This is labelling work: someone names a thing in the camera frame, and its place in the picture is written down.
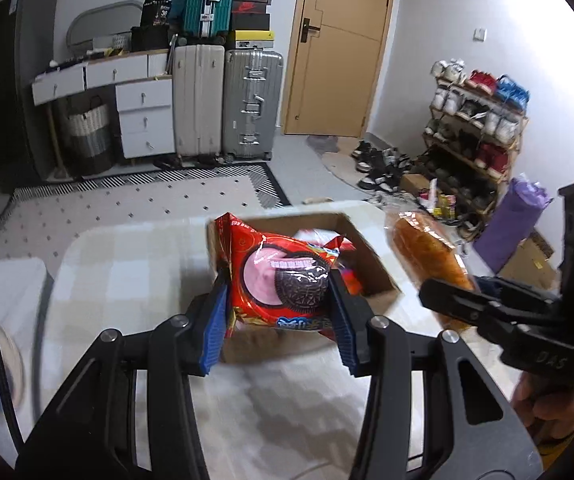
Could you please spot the black printed bag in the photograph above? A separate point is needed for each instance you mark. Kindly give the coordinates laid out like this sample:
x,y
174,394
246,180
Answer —
x,y
156,9

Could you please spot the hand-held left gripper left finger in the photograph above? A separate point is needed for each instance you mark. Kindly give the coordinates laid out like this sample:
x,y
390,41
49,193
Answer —
x,y
212,330

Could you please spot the pile of loose shoes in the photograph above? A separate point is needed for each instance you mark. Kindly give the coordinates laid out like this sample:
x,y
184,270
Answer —
x,y
382,165

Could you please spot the silver suitcase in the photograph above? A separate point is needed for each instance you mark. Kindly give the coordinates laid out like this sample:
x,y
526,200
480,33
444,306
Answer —
x,y
252,105

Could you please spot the red black shoe box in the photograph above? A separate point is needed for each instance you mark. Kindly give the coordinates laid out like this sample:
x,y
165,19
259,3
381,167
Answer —
x,y
250,6

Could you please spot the white light switch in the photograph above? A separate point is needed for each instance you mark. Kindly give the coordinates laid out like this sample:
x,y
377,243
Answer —
x,y
480,34

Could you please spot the rows of shelved shoes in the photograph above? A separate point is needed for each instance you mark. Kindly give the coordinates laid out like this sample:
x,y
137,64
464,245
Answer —
x,y
472,110

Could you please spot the patterned floor mat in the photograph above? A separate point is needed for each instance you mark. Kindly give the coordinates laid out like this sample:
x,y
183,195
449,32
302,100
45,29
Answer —
x,y
142,200

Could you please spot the yellow black shoe box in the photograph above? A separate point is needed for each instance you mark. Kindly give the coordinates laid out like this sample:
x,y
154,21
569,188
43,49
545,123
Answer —
x,y
252,40

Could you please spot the brown cardboard box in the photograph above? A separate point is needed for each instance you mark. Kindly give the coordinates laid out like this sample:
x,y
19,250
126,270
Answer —
x,y
372,270

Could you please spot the wooden shoe rack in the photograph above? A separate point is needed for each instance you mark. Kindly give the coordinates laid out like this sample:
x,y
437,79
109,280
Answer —
x,y
514,147

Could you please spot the red cookie packet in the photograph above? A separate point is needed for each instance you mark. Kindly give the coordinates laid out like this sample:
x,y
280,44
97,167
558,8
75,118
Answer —
x,y
267,270

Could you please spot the pile of colourful wrappers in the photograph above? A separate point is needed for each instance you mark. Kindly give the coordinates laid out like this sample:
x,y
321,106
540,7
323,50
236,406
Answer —
x,y
439,200

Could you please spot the printed flat cardboard box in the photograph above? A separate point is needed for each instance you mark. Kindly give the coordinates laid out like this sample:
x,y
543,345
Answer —
x,y
532,260

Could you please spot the white suitcase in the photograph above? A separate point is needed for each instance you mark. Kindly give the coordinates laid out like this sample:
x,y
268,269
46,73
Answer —
x,y
199,100

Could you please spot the woven laundry basket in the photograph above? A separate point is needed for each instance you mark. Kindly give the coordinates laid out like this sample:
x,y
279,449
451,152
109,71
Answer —
x,y
89,137

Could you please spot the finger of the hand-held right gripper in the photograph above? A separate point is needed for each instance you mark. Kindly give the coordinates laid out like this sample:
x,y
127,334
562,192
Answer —
x,y
457,305
517,292

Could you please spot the dark grey refrigerator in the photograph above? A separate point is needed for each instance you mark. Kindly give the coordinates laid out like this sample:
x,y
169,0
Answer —
x,y
34,85

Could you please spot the grey cloth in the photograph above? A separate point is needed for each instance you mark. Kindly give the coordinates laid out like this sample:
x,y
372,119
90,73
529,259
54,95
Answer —
x,y
323,144

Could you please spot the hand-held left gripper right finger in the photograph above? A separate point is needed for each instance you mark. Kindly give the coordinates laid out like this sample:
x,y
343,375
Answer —
x,y
347,340

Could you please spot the orange cake packet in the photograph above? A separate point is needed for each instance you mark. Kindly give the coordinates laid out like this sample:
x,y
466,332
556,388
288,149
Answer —
x,y
427,250

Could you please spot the round beige rug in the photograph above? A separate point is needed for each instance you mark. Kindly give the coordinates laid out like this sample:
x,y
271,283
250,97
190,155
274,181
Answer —
x,y
342,167

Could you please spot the purple yoga mat roll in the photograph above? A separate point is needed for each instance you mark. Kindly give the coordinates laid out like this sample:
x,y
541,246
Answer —
x,y
509,225

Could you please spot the white drawer desk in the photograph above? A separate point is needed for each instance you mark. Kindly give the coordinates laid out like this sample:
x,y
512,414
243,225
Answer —
x,y
144,120

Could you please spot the white plate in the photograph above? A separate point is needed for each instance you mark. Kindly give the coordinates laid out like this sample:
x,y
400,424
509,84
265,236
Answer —
x,y
13,360

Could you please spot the wooden door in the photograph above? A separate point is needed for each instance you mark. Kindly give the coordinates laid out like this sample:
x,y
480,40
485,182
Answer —
x,y
342,50

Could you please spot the person's right hand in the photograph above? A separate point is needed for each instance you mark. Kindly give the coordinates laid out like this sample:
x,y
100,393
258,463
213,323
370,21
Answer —
x,y
547,405

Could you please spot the red snack packet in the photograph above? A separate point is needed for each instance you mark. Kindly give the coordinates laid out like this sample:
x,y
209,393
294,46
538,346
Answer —
x,y
352,272

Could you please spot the grey oval tub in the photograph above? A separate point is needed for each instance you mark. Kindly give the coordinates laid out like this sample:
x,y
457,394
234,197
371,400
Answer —
x,y
97,22

